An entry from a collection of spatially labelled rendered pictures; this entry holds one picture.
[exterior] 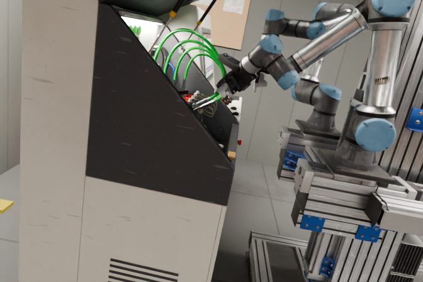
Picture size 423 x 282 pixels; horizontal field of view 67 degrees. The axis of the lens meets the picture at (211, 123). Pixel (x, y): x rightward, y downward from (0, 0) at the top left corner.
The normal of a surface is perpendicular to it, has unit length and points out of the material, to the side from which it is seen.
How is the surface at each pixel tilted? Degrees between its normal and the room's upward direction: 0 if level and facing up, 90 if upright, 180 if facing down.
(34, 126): 90
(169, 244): 90
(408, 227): 90
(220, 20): 90
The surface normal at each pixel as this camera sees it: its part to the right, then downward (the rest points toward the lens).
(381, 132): -0.30, 0.33
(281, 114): -0.06, 0.26
